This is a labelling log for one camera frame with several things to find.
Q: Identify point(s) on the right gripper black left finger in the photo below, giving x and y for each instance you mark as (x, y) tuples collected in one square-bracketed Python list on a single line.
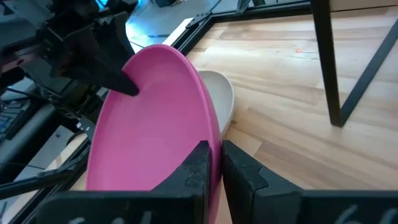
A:
[(186, 199)]

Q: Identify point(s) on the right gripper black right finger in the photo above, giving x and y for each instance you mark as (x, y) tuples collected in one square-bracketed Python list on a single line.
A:
[(248, 193)]

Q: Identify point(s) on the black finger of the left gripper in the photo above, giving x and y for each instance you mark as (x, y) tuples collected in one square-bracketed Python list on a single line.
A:
[(115, 40), (102, 77)]

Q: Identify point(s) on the pink plate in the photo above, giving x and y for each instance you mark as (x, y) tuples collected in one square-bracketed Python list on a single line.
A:
[(149, 130)]

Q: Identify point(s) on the beige plate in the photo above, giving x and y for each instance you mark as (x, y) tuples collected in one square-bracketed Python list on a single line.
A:
[(220, 99)]

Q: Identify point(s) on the raised wooden shelf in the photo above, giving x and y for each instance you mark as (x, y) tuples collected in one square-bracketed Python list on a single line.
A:
[(326, 62)]

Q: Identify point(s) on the black keyboard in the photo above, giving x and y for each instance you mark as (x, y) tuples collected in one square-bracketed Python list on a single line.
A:
[(12, 119)]

